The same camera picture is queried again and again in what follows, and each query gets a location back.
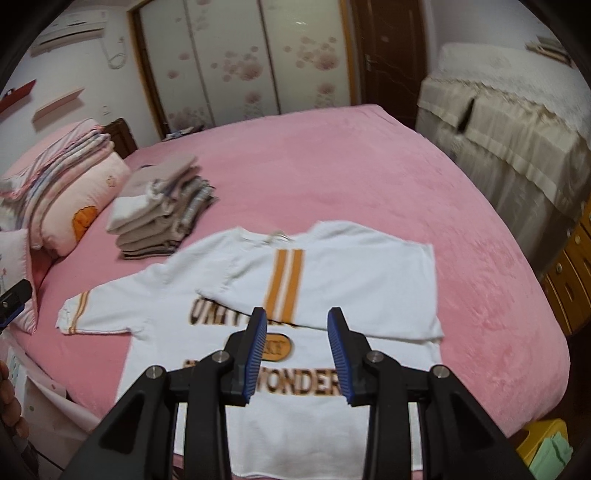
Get small pink-edged pillow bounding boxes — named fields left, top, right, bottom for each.
left=0, top=228, right=47, bottom=334

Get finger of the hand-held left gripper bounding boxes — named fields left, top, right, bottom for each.
left=0, top=279, right=34, bottom=334

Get white shirt with orange stripes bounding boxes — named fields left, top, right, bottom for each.
left=56, top=220, right=446, bottom=478

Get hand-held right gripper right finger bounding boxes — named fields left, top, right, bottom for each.
left=326, top=306, right=536, bottom=480

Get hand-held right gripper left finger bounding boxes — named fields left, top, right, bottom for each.
left=60, top=306, right=269, bottom=480

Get wooden drawer cabinet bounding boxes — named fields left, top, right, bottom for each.
left=539, top=217, right=591, bottom=336

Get red wall shelf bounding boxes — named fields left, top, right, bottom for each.
left=0, top=79, right=38, bottom=112

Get white air conditioner cable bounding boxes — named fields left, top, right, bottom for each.
left=104, top=37, right=129, bottom=71

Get floral sliding-door wardrobe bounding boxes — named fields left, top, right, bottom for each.
left=127, top=0, right=356, bottom=139

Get dark wooden headboard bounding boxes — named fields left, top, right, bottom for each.
left=104, top=117, right=139, bottom=157

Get beige cloth-covered furniture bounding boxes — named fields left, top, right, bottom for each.
left=416, top=41, right=591, bottom=261

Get white bedside cabinet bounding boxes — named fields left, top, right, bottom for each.
left=0, top=335, right=112, bottom=467

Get white air conditioner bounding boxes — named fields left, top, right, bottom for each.
left=30, top=7, right=109, bottom=54

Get green cloth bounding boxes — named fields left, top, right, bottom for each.
left=536, top=433, right=574, bottom=479

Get person's left hand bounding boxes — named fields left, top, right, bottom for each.
left=0, top=361, right=29, bottom=445

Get yellow plastic stool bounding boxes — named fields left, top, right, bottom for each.
left=515, top=418, right=571, bottom=478

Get wooden items on cloth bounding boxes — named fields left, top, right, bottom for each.
left=526, top=36, right=574, bottom=64

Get pink bed blanket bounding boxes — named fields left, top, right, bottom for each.
left=23, top=102, right=571, bottom=480

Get dark brown door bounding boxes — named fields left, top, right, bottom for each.
left=348, top=0, right=428, bottom=129

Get stack of folded clothes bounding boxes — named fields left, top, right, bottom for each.
left=106, top=154, right=219, bottom=261

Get pink wall shelf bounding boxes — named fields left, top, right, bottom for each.
left=31, top=88, right=86, bottom=123

